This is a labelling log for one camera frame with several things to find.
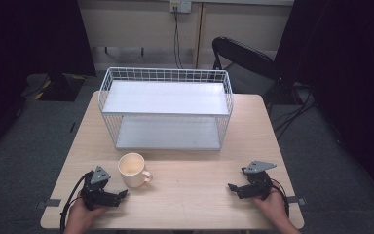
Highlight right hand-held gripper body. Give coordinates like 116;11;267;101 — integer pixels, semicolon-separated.
236;160;278;201

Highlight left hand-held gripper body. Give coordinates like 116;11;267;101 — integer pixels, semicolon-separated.
80;165;122;212

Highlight cream cup with handle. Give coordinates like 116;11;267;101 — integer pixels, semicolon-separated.
117;152;154;189

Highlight white wire shelf rack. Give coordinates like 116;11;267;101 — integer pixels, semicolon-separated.
97;66;235;151

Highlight person's left hand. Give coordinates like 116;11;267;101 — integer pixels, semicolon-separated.
65;191;109;230

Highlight person's right hand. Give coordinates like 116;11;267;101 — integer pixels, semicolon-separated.
252;188;290;226

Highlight grey tape strip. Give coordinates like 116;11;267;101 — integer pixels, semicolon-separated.
286;195;307;207
34;198;62;210

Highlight black stand base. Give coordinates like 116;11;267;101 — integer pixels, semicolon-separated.
20;72;88;102

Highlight black folding chair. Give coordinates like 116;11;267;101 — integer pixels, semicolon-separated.
211;36;303;106

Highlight black curtain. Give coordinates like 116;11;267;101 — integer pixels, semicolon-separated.
273;0;374;211
0;0;97;162

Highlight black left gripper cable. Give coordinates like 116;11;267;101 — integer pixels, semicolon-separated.
59;171;94;234

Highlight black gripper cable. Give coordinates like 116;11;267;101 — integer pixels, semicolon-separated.
59;171;94;234
270;177;290;218

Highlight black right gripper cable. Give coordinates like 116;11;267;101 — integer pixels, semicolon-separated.
270;177;290;218

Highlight black floor cables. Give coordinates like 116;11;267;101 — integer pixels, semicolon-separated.
270;82;318;141

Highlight wooden wall post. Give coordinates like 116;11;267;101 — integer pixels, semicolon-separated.
192;2;206;69

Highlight black wall cable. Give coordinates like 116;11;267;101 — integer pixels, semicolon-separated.
172;7;185;70

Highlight white wall socket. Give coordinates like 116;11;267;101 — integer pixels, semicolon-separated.
169;0;193;15

